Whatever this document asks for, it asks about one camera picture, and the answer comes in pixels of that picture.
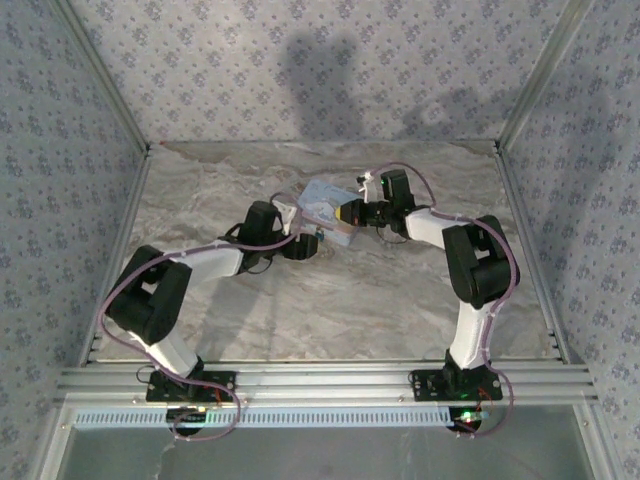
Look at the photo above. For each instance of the small teal padlock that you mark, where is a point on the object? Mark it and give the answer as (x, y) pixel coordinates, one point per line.
(318, 233)

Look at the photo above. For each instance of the pastel blue cartoon tin box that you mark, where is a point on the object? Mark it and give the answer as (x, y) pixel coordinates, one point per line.
(320, 200)

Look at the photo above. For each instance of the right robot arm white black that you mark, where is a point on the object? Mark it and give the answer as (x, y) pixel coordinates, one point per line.
(480, 265)

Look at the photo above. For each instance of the black controller board with LED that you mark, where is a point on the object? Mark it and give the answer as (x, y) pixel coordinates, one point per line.
(467, 420)
(187, 419)

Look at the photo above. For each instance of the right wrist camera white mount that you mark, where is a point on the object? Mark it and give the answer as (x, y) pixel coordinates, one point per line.
(369, 182)

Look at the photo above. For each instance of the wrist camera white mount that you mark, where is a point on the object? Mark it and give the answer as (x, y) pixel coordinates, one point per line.
(289, 215)
(369, 182)

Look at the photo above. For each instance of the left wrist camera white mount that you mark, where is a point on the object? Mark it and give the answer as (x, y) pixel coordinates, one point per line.
(289, 215)

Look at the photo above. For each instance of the wide aluminium mounting rail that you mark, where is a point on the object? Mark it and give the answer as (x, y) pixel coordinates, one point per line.
(325, 382)

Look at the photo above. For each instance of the aluminium table side rail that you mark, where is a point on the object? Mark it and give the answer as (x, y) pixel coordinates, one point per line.
(535, 255)
(117, 255)

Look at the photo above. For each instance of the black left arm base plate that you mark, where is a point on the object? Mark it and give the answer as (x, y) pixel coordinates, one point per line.
(225, 386)

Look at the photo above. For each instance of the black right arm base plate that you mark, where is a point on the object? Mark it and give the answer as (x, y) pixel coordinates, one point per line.
(425, 386)

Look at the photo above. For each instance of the aluminium frame post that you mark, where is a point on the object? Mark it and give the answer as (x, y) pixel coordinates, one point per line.
(545, 75)
(102, 75)

